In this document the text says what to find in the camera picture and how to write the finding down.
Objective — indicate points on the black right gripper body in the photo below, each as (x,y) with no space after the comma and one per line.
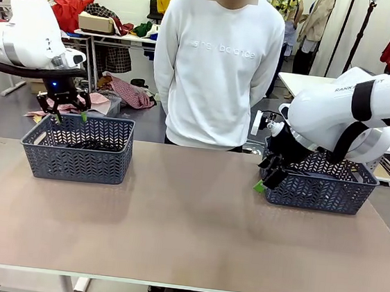
(285,145)

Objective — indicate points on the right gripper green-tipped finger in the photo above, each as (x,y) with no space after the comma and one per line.
(268,162)
(275,179)

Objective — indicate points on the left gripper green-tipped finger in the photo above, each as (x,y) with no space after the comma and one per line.
(47,102)
(82,101)

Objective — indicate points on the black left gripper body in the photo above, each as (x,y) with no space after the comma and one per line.
(60,86)

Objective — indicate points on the person's right forearm white sleeve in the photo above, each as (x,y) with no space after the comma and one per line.
(159,86)

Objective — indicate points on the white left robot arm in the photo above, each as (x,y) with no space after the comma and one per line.
(28,38)

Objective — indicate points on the person's left forearm white sleeve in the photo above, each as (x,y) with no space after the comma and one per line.
(267,91)

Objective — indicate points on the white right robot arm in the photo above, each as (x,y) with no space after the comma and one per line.
(324,110)

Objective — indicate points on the pink checked cloth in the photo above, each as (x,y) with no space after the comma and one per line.
(98,100)

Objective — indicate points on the blue-grey plastic lattice basket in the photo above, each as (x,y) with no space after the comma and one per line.
(315,197)
(74,161)

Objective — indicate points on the red checked cloth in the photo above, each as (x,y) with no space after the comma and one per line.
(130,94)

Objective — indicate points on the dark checked hanging cloth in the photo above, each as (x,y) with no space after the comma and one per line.
(117,57)

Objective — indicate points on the brown cardboard box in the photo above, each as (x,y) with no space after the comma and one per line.
(94,24)

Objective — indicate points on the white cluttered work table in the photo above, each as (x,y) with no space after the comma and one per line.
(122,39)

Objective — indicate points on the red cloth pile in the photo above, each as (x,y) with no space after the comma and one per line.
(69,12)

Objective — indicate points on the person in white sweatshirt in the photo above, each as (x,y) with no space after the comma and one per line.
(215,85)

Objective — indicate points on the green cloth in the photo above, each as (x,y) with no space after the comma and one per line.
(143,29)

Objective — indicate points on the black office chair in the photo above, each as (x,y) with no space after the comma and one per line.
(155,9)

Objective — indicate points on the black stand pole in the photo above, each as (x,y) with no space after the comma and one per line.
(348,36)

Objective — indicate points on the beige hanging coat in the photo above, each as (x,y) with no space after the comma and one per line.
(316,19)

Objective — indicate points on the black tripod pole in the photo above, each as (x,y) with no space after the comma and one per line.
(364,24)

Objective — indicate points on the white table leg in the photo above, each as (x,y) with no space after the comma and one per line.
(81,285)

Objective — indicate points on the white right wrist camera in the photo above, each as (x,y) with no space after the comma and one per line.
(257,123)

